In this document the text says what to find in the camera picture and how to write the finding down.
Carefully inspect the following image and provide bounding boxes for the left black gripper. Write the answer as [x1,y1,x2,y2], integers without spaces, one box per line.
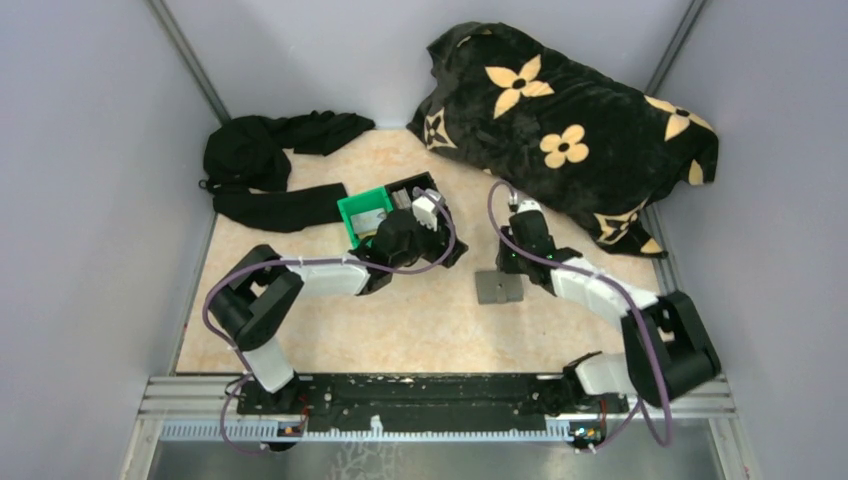
[391,212,469,270]

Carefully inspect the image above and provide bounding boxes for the green plastic bin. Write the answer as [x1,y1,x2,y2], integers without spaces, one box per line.
[337,187,395,248]

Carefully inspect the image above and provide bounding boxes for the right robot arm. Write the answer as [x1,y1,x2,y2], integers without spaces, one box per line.
[497,211,722,412]

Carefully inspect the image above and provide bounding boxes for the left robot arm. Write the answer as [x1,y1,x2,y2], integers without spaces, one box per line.
[202,210,458,414]

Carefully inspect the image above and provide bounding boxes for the cards in black bin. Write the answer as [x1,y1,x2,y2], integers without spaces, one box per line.
[390,189,412,210]

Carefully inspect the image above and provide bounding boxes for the black plastic bin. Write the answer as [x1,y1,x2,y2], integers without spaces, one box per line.
[384,171,468,268]

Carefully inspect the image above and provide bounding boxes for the black floral plush blanket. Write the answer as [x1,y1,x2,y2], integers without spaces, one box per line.
[408,22,719,258]

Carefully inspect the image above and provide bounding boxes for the black cloth garment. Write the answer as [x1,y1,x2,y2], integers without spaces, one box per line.
[198,111,375,233]

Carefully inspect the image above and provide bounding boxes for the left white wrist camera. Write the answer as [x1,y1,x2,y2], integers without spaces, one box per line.
[412,189,443,231]

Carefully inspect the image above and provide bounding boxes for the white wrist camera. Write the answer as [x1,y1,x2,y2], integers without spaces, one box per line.
[509,198,542,215]
[412,189,443,231]

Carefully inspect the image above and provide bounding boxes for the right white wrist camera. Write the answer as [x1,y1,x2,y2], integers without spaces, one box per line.
[509,198,542,215]

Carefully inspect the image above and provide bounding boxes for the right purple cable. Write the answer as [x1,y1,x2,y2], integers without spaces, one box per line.
[487,180,674,454]

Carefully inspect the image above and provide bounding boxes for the purple cable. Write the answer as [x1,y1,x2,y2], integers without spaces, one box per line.
[201,188,458,457]
[487,180,674,454]

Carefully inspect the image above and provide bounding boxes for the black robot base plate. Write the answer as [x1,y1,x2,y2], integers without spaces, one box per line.
[237,373,628,433]

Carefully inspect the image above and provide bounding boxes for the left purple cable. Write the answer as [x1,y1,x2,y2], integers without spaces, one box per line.
[201,188,458,457]

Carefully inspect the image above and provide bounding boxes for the aluminium frame rail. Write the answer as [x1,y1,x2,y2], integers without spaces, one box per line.
[135,370,737,444]

